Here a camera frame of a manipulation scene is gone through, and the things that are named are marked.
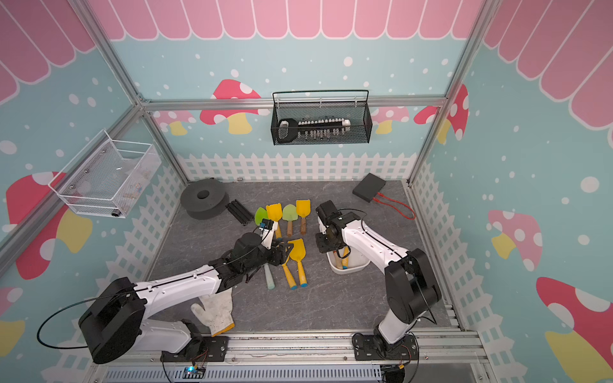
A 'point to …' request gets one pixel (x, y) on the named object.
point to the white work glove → (217, 314)
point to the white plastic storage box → (356, 259)
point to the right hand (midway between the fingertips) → (325, 244)
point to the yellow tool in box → (298, 252)
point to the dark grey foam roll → (204, 199)
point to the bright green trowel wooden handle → (260, 214)
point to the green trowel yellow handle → (345, 262)
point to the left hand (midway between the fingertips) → (287, 247)
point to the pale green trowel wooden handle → (290, 213)
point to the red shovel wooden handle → (338, 261)
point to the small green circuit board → (193, 373)
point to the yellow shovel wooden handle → (303, 209)
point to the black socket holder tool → (289, 128)
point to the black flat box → (369, 187)
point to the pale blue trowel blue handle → (270, 277)
